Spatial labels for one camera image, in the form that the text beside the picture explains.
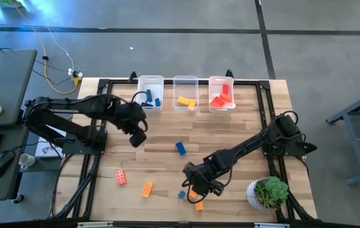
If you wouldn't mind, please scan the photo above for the yellow power cable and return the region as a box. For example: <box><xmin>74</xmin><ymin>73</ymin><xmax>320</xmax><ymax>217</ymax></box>
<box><xmin>7</xmin><ymin>3</ymin><xmax>82</xmax><ymax>95</ymax></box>

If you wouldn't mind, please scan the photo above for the white patterned plant pot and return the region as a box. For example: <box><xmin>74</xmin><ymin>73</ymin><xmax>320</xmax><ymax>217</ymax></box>
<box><xmin>245</xmin><ymin>177</ymin><xmax>277</xmax><ymax>212</ymax></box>

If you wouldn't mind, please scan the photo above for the white plastic bin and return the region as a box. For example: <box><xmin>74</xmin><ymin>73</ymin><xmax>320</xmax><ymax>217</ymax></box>
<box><xmin>135</xmin><ymin>75</ymin><xmax>164</xmax><ymax>113</ymax></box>
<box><xmin>208</xmin><ymin>75</ymin><xmax>237</xmax><ymax>114</ymax></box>

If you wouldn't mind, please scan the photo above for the clear plastic bin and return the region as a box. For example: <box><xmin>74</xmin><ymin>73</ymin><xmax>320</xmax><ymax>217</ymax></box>
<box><xmin>171</xmin><ymin>75</ymin><xmax>199</xmax><ymax>114</ymax></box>

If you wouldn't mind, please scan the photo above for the black computer mouse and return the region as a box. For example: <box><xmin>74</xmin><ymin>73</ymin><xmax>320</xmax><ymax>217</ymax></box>
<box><xmin>0</xmin><ymin>149</ymin><xmax>16</xmax><ymax>180</ymax></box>

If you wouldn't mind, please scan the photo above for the small white mug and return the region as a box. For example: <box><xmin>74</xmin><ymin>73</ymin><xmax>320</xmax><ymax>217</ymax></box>
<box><xmin>18</xmin><ymin>153</ymin><xmax>37</xmax><ymax>170</ymax></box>

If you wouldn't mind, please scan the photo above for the silver aluminium bracket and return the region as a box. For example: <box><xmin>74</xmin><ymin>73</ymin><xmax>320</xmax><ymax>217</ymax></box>
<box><xmin>77</xmin><ymin>221</ymin><xmax>114</xmax><ymax>228</ymax></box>
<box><xmin>254</xmin><ymin>222</ymin><xmax>290</xmax><ymax>228</ymax></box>

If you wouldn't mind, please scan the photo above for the green succulent plant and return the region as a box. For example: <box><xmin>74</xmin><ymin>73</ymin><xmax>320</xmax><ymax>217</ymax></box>
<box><xmin>254</xmin><ymin>176</ymin><xmax>290</xmax><ymax>210</ymax></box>

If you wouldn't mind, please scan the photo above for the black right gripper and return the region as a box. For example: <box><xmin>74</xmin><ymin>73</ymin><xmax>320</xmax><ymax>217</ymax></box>
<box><xmin>182</xmin><ymin>156</ymin><xmax>231</xmax><ymax>198</ymax></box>

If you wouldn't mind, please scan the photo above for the thin white cable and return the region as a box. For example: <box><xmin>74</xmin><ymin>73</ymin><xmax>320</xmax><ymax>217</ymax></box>
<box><xmin>44</xmin><ymin>25</ymin><xmax>75</xmax><ymax>73</ymax></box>

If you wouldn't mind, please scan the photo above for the black aluminium table frame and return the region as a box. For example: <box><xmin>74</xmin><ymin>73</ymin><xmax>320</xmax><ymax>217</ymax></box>
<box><xmin>48</xmin><ymin>71</ymin><xmax>318</xmax><ymax>228</ymax></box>

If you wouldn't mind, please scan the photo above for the white printed paper box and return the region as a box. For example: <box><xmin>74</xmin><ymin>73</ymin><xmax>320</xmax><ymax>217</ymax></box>
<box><xmin>35</xmin><ymin>125</ymin><xmax>68</xmax><ymax>158</ymax></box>

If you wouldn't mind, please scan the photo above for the black floor cable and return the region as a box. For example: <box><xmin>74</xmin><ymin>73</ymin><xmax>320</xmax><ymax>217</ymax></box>
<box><xmin>31</xmin><ymin>56</ymin><xmax>73</xmax><ymax>86</ymax></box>

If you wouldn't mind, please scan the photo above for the blue-grey metal table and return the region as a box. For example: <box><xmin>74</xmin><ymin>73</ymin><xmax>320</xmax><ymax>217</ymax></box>
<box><xmin>325</xmin><ymin>87</ymin><xmax>360</xmax><ymax>186</ymax></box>

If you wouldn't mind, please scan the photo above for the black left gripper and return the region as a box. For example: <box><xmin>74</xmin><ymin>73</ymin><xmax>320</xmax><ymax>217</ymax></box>
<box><xmin>115</xmin><ymin>103</ymin><xmax>148</xmax><ymax>148</ymax></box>

